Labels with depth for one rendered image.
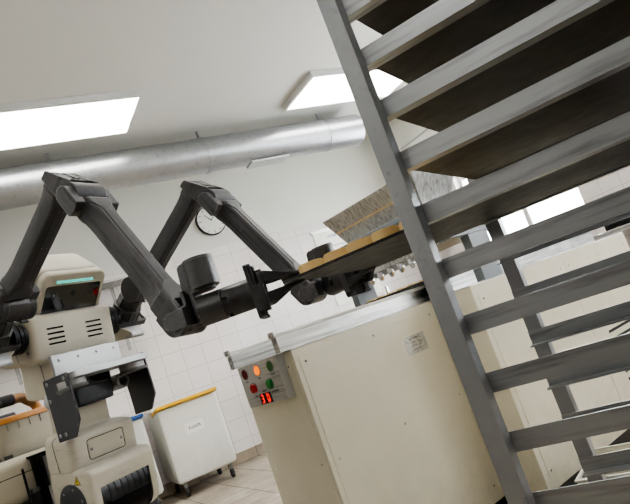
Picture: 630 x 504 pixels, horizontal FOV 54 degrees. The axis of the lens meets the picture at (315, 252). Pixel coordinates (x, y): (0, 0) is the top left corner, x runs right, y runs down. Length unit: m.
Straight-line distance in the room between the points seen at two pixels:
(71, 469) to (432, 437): 1.17
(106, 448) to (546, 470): 1.45
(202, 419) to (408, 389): 3.48
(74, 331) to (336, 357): 0.80
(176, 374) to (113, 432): 4.34
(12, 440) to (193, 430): 3.55
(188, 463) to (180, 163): 2.52
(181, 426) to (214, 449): 0.34
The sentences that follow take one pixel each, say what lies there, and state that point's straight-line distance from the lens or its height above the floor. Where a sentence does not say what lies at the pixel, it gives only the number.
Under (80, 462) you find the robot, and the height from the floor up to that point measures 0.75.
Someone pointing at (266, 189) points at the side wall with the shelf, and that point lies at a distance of 6.95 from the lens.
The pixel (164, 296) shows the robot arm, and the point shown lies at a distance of 1.21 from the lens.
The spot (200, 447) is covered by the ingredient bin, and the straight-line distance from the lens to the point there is 5.52.
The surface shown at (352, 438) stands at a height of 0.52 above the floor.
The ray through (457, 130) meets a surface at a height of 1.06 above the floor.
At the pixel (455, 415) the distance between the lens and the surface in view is 2.37.
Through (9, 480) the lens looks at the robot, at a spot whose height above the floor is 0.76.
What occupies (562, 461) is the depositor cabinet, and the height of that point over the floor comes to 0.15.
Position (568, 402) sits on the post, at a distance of 1.40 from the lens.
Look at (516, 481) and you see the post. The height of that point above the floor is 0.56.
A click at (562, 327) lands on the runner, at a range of 1.37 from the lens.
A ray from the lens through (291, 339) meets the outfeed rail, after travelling 1.97.
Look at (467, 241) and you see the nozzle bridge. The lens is 2.39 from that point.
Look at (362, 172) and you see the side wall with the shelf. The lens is 7.60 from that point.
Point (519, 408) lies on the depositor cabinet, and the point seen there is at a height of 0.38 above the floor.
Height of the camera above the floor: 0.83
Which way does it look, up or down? 8 degrees up
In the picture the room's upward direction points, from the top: 20 degrees counter-clockwise
